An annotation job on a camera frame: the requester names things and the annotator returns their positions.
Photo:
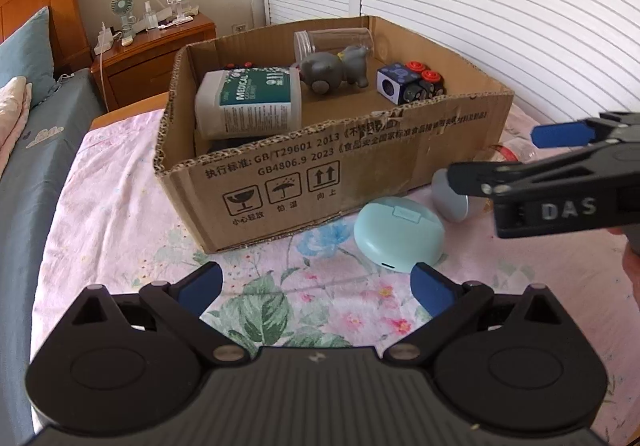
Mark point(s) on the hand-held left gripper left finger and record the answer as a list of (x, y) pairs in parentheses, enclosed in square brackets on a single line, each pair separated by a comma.
[(200, 286)]

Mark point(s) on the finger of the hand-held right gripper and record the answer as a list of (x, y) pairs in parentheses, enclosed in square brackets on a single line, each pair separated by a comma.
[(525, 176), (560, 135)]

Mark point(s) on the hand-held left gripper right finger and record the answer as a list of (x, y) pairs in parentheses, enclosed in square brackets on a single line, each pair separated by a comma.
[(432, 288)]

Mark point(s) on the teal earbud case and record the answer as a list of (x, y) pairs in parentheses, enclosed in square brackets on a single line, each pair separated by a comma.
[(395, 236)]

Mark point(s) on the yellow capsule bottle silver cap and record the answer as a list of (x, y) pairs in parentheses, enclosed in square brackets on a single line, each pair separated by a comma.
[(450, 201)]

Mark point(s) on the brown cardboard box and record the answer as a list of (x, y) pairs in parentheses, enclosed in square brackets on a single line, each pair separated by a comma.
[(300, 176)]

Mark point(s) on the black block toy red wheels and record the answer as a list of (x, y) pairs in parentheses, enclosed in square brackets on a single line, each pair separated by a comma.
[(395, 83)]

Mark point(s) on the white bottle with green label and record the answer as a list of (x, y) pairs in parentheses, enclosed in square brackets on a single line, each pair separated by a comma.
[(250, 116)]

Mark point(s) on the clear plastic jar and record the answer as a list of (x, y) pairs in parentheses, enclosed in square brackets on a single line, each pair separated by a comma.
[(330, 41)]

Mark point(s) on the person's right hand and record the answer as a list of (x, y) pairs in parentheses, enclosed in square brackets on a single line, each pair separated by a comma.
[(634, 271)]

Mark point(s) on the pink floral bedsheet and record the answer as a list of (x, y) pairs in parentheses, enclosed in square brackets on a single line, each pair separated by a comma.
[(125, 201)]

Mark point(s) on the wooden platform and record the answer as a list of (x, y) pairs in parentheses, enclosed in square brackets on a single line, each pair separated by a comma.
[(125, 113)]

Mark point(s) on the blue-grey bed sheet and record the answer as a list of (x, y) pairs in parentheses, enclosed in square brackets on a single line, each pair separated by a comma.
[(30, 201)]

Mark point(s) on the wooden nightstand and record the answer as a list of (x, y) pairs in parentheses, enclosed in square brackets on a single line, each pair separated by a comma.
[(150, 71)]

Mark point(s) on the red toy car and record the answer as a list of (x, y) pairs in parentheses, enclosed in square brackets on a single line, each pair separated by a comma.
[(245, 66)]

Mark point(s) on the grey elephant toy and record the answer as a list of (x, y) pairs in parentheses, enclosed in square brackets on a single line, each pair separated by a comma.
[(325, 68)]

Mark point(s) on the pink quilt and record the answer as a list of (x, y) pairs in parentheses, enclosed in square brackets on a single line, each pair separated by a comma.
[(12, 116)]

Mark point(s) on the white charger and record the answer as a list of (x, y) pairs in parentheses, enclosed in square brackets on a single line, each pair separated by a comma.
[(104, 41)]

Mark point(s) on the clear spray bottle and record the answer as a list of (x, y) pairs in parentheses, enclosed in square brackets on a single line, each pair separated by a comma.
[(149, 16)]

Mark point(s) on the blue pillow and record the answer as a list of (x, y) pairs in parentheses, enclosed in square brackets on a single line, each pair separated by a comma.
[(30, 56)]

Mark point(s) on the small green desk fan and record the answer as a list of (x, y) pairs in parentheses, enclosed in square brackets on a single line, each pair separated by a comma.
[(120, 3)]

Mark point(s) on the white wall outlet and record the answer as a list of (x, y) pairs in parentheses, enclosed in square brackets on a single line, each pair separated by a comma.
[(240, 27)]

